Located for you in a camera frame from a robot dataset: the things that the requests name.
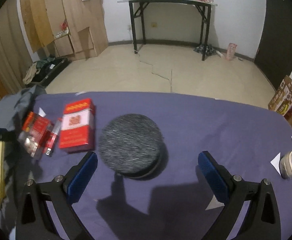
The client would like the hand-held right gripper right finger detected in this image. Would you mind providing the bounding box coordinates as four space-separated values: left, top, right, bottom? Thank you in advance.
198 151 282 240

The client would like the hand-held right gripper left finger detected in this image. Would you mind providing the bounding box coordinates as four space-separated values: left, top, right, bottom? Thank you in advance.
16 151 98 240

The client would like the shiny red cigarette box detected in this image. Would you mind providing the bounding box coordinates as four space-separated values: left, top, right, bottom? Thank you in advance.
17 111 55 158

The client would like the slim red box with barcode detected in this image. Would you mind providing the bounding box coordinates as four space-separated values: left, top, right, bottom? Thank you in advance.
45 117 63 157

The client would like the round black sponge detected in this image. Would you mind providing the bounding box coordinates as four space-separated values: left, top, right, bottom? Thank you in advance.
98 114 167 180

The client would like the cream round device black button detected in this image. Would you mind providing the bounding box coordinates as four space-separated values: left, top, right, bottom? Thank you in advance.
279 150 292 179

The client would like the grey cloth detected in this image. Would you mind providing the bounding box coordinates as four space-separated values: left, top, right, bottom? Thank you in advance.
0 84 47 233

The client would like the beige cloth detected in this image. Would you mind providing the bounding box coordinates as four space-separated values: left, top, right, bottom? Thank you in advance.
22 62 39 85

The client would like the black case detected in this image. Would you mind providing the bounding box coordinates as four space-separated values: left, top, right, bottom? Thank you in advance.
31 57 70 83

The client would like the brown curtain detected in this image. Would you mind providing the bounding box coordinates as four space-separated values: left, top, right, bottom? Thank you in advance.
0 0 35 102

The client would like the printed cardboard box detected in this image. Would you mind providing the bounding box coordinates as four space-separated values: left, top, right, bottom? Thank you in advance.
268 75 292 117

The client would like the pile of small trinkets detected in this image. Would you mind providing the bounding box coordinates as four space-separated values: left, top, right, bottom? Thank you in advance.
53 21 71 39

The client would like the pile of dark clothes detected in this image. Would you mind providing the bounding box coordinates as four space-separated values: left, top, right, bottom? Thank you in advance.
193 44 217 56

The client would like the pink plastic bag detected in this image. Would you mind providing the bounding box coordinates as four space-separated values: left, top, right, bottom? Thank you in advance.
226 42 237 60

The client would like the wooden wardrobe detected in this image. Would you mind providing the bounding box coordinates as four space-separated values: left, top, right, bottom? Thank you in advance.
19 0 109 61

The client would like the dark door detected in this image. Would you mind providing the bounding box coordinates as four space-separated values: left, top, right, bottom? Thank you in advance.
254 0 292 88

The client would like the black folding table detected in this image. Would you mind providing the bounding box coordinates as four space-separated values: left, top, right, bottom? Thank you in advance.
117 0 218 61

